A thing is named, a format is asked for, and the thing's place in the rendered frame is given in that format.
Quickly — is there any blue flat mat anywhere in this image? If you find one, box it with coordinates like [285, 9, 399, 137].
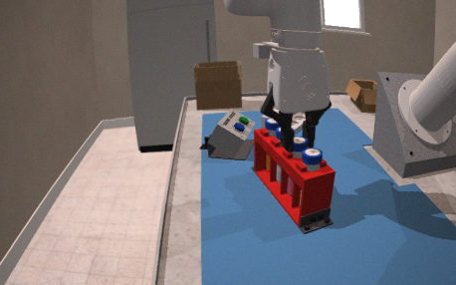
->
[201, 108, 456, 285]

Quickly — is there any grey metal bracket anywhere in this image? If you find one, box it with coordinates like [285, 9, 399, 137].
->
[299, 207, 334, 234]

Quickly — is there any grey control panel with two buttons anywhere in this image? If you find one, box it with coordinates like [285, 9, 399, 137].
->
[200, 109, 255, 160]

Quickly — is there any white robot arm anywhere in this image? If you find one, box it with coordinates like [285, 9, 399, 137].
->
[224, 0, 456, 145]

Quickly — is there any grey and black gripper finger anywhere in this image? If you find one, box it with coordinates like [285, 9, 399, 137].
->
[302, 101, 332, 147]
[260, 86, 294, 152]

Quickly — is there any beige tray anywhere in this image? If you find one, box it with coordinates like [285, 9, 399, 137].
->
[262, 108, 306, 132]

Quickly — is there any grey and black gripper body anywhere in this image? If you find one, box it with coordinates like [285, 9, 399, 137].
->
[268, 45, 330, 114]

